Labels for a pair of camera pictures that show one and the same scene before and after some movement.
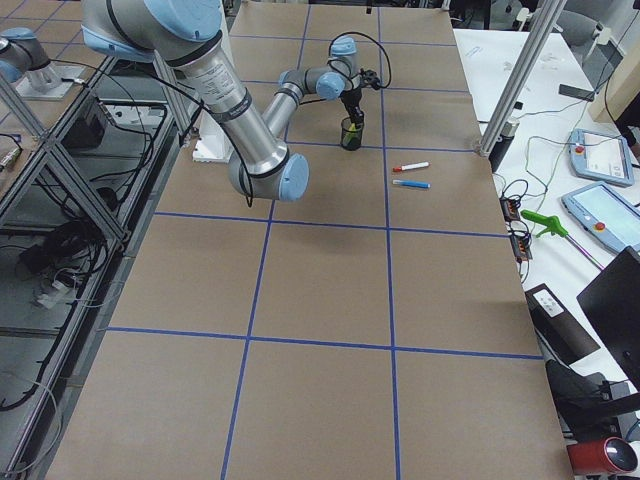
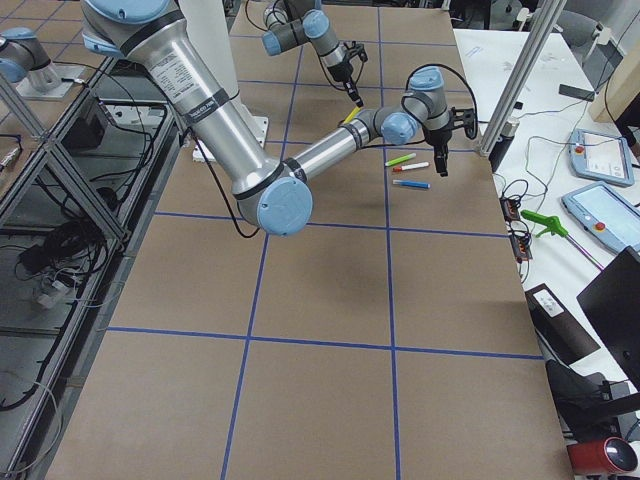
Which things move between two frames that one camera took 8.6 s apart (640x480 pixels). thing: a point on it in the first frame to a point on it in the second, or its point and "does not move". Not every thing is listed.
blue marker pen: (410, 183) does not move
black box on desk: (557, 326) does not move
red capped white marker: (411, 166) does not move
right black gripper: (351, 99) to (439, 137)
